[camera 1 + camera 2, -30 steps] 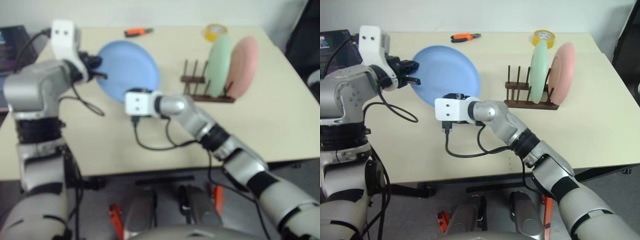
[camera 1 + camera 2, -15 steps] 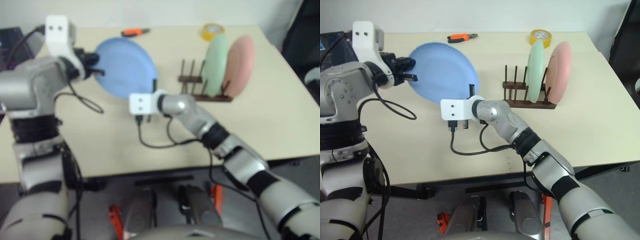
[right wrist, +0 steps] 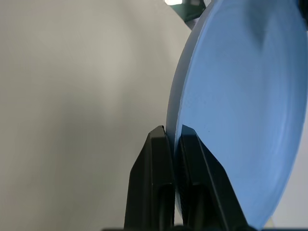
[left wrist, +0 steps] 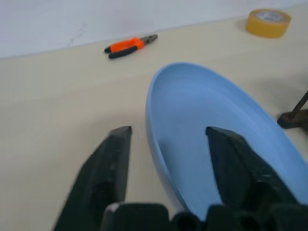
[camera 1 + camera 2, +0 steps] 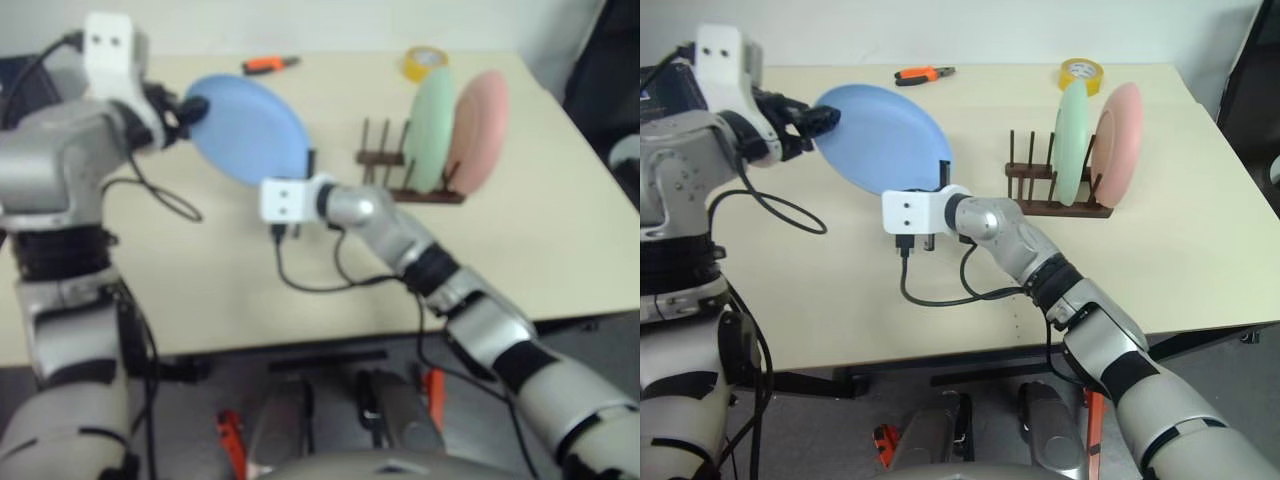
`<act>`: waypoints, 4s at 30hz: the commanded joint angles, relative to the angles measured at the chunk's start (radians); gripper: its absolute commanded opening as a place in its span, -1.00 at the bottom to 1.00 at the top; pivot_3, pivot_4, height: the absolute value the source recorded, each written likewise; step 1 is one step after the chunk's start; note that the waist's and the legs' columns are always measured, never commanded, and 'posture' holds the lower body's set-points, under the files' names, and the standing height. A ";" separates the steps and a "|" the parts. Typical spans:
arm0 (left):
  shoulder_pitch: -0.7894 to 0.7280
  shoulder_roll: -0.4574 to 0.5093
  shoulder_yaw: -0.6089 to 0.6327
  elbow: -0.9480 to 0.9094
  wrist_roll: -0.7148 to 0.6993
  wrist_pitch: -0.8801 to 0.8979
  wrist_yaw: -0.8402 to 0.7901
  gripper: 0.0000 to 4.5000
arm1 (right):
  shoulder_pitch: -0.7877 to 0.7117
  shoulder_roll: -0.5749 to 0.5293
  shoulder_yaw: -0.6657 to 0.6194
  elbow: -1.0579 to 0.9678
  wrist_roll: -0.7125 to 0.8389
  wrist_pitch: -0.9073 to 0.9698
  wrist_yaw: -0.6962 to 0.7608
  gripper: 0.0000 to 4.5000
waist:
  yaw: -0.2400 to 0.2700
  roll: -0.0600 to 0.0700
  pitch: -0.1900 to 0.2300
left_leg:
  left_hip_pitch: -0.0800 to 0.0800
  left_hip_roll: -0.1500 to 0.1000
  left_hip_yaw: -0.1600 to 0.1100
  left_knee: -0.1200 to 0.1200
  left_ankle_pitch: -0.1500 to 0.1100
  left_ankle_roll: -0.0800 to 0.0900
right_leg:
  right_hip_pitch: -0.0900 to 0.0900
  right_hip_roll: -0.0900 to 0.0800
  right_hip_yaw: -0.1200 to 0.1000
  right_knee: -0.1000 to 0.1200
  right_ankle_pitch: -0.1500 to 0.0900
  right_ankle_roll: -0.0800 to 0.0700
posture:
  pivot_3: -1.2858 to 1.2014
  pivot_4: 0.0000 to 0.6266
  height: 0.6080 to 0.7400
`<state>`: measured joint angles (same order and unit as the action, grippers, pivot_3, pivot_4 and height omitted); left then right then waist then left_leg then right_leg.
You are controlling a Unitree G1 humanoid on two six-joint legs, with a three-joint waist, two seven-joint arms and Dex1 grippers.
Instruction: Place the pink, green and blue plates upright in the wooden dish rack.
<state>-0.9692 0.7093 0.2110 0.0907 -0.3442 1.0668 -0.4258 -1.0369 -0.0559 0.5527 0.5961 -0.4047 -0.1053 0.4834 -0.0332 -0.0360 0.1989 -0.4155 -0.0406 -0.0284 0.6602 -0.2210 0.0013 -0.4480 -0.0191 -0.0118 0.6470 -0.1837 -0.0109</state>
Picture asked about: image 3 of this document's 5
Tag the blue plastic plate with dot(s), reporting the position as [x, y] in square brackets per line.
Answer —
[240, 96]

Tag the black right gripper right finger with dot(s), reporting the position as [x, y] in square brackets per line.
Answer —
[204, 192]

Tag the dark green background object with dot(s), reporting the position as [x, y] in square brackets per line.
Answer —
[188, 10]

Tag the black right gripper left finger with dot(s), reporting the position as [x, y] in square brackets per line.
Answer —
[151, 183]

